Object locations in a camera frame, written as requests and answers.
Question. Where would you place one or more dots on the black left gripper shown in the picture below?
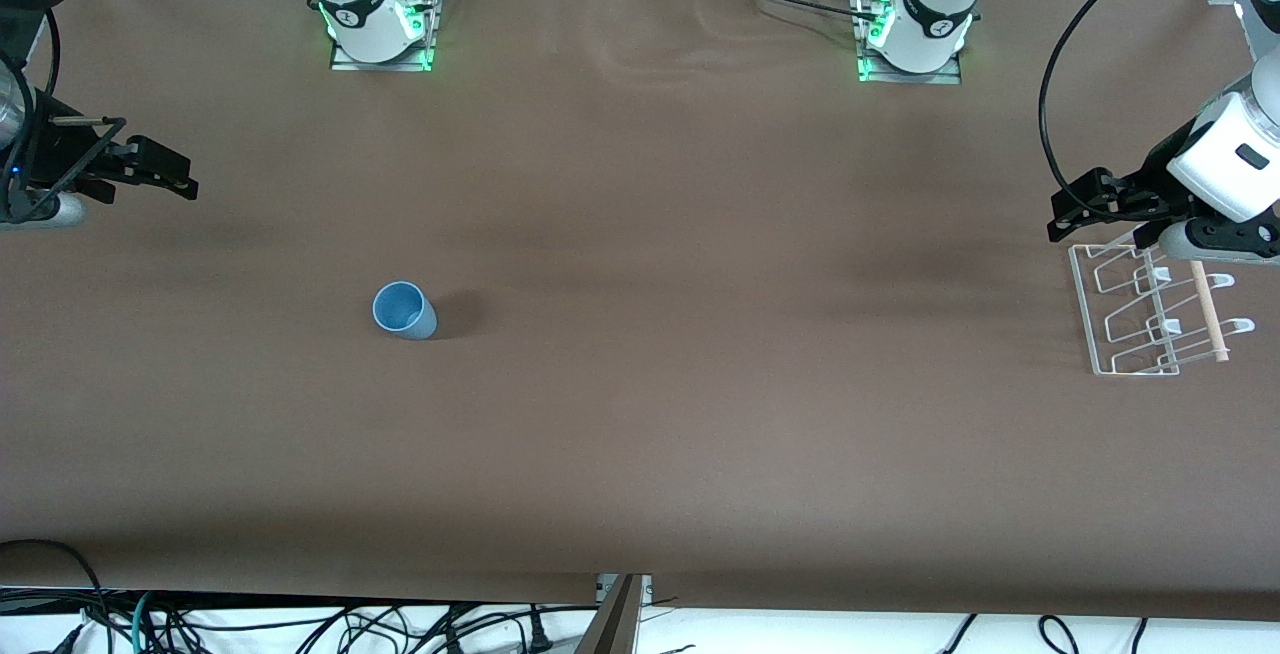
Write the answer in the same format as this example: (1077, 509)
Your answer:
(1148, 190)

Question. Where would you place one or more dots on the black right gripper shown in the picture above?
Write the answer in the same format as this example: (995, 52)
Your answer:
(45, 156)

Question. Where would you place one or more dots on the light blue plastic cup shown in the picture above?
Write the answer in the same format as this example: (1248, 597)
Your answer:
(410, 319)

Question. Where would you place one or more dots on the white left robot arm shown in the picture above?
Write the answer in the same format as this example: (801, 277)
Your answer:
(935, 24)

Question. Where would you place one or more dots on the brown table cover sheet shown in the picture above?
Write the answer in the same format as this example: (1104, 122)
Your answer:
(640, 384)

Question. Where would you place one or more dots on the brown table support beam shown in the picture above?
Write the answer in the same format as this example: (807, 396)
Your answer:
(612, 629)

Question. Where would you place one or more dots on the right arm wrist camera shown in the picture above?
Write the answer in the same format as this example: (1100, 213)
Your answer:
(50, 212)

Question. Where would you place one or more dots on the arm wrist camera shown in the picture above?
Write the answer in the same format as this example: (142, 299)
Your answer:
(50, 212)
(1215, 242)

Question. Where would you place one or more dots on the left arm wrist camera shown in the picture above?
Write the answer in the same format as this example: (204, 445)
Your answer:
(1215, 242)

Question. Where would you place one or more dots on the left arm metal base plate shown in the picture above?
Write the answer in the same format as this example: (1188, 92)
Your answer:
(950, 77)

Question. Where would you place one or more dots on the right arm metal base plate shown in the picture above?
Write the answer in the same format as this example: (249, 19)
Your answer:
(385, 65)

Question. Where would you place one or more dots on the small metal bracket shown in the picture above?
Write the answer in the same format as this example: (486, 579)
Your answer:
(646, 589)

